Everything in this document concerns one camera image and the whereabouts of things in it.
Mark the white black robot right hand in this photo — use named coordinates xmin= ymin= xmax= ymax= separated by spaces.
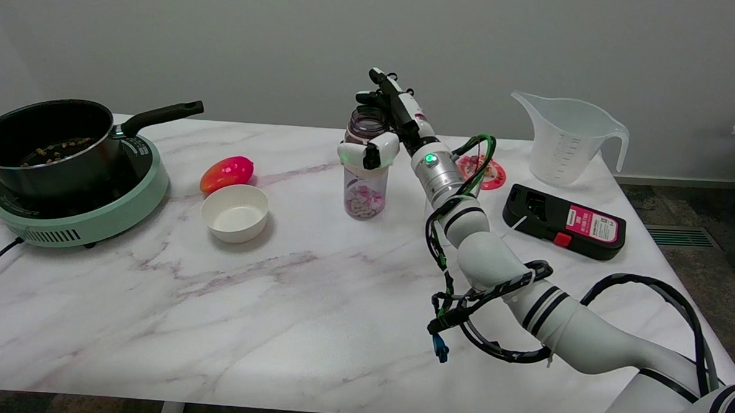
xmin=337 ymin=66 xmax=442 ymax=173

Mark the small clear measuring cup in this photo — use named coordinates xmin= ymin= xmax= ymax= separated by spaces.
xmin=422 ymin=152 xmax=486 ymax=248

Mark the clear bottle with beige sleeve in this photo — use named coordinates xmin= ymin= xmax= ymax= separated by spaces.
xmin=340 ymin=105 xmax=395 ymax=223

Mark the pink round coaster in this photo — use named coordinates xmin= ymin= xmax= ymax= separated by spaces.
xmin=455 ymin=153 xmax=508 ymax=192

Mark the large translucent measuring jug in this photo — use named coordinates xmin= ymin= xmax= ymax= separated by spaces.
xmin=508 ymin=91 xmax=632 ymax=190

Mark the black device with pink label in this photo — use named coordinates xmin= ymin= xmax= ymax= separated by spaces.
xmin=501 ymin=184 xmax=629 ymax=262

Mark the red orange mango fruit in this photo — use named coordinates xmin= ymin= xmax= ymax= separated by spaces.
xmin=200 ymin=154 xmax=255 ymax=197

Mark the white bowl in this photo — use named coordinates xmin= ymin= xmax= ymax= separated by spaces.
xmin=200 ymin=182 xmax=270 ymax=246

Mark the floor vent grille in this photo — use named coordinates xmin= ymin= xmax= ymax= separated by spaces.
xmin=644 ymin=224 xmax=721 ymax=250

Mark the green induction cooker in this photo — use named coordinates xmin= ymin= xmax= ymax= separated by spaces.
xmin=0 ymin=127 xmax=172 ymax=252

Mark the green black wire bundle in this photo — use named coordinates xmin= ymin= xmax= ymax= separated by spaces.
xmin=420 ymin=131 xmax=560 ymax=368

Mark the thick black cable loop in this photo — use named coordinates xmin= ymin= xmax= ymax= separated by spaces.
xmin=457 ymin=266 xmax=713 ymax=396

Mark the black saucepan with handle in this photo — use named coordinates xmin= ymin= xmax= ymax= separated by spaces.
xmin=0 ymin=92 xmax=205 ymax=207

